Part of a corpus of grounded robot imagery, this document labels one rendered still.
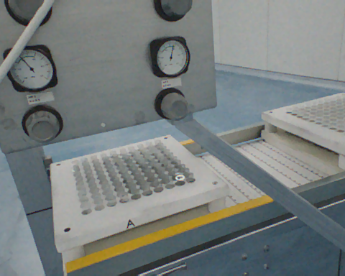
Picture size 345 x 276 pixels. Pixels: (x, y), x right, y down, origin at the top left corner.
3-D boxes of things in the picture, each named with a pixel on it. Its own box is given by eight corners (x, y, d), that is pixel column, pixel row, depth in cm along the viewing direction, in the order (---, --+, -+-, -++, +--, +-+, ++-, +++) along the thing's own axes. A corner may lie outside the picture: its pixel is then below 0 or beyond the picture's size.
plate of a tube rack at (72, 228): (171, 142, 68) (169, 133, 68) (230, 196, 47) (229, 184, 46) (52, 172, 61) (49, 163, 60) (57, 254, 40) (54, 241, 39)
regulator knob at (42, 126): (26, 153, 27) (10, 102, 26) (28, 144, 29) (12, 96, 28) (68, 144, 28) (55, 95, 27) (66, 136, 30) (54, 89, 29)
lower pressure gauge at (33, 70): (13, 96, 26) (-3, 49, 25) (14, 93, 28) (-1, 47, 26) (61, 88, 28) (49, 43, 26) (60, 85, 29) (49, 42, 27)
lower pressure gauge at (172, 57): (157, 80, 30) (152, 39, 29) (152, 78, 32) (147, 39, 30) (192, 74, 32) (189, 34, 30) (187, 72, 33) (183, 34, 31)
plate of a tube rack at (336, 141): (349, 159, 54) (351, 147, 53) (260, 120, 75) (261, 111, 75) (454, 126, 61) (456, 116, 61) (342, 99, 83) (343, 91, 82)
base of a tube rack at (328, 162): (346, 185, 56) (347, 172, 55) (260, 139, 77) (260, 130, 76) (448, 151, 63) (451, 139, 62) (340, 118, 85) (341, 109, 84)
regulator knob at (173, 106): (164, 129, 31) (159, 85, 29) (157, 121, 33) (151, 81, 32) (195, 121, 32) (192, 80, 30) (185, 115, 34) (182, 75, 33)
